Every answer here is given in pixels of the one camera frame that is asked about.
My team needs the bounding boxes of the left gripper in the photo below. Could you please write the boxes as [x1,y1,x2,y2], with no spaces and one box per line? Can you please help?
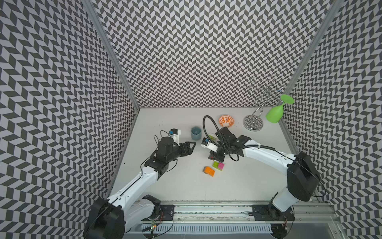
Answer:
[167,141,197,163]

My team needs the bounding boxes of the pink square lego brick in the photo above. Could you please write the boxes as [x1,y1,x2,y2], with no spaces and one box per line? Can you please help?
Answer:
[217,162,224,171]

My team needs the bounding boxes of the lime long lego brick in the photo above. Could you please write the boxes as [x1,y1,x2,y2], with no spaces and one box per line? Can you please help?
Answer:
[212,161,219,169]

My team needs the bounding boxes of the orange long lego brick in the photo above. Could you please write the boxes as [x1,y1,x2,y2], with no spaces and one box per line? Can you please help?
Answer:
[203,166,215,177]

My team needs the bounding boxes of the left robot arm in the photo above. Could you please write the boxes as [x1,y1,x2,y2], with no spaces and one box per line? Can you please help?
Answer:
[83,135,196,239]

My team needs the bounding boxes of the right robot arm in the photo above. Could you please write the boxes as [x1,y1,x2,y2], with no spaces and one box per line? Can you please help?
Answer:
[202,127,320,213]

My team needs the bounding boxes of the teal ceramic cup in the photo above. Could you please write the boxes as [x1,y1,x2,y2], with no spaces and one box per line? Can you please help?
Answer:
[191,126,202,141]

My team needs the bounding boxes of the orange patterned small bowl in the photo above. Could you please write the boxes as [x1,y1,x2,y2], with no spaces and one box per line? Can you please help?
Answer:
[218,115,235,128]

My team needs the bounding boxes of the green plastic wine glass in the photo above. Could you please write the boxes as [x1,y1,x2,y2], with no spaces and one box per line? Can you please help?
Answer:
[266,94,295,123]

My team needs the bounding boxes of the chrome glass holder stand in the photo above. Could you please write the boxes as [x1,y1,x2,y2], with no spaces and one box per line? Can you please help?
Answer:
[243,76,274,132]

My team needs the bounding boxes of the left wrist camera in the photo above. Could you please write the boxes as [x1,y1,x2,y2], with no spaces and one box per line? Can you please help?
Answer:
[169,128,181,146]

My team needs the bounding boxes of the aluminium front rail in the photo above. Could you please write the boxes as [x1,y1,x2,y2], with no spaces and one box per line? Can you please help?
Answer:
[161,201,339,224]

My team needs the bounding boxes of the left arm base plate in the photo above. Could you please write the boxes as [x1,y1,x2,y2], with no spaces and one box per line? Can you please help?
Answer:
[139,204,175,222]

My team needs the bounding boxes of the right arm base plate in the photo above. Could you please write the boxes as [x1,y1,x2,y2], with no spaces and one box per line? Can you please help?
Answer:
[249,204,295,222]

